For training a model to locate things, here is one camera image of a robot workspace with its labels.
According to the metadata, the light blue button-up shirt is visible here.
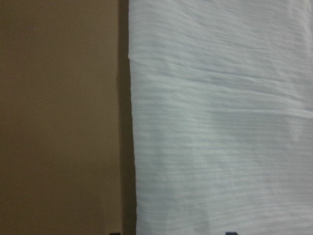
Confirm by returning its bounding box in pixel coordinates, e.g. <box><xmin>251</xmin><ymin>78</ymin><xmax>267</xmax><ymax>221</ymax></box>
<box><xmin>129</xmin><ymin>0</ymin><xmax>313</xmax><ymax>235</ymax></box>

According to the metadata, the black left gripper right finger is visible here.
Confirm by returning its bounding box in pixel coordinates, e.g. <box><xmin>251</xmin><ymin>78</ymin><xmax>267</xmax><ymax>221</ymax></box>
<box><xmin>225</xmin><ymin>232</ymin><xmax>238</xmax><ymax>235</ymax></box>

